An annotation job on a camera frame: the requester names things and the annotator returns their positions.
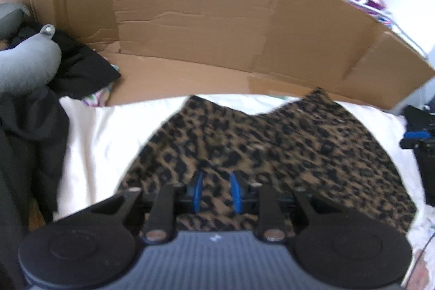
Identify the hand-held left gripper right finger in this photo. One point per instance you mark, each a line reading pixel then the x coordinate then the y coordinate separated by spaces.
pixel 235 191

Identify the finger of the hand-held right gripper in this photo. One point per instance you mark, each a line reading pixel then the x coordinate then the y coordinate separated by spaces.
pixel 413 135

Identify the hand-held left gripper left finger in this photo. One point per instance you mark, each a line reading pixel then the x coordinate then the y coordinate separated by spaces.
pixel 198 191

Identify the leopard print garment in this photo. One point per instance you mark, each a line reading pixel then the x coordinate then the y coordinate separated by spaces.
pixel 272 147

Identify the white printed blanket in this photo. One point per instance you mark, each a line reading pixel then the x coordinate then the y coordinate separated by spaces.
pixel 102 147

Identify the pastel patterned cloth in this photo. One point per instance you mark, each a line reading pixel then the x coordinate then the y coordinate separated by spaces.
pixel 98 98

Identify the pile of colourful cloths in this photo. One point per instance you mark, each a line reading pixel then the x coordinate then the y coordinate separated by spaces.
pixel 367 1

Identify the large flattened cardboard sheet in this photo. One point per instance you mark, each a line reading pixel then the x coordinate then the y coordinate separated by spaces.
pixel 204 21

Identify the black clothing pile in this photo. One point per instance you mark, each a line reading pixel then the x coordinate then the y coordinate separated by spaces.
pixel 27 127

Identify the grey neck pillow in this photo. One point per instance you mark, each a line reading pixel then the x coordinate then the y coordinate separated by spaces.
pixel 27 65

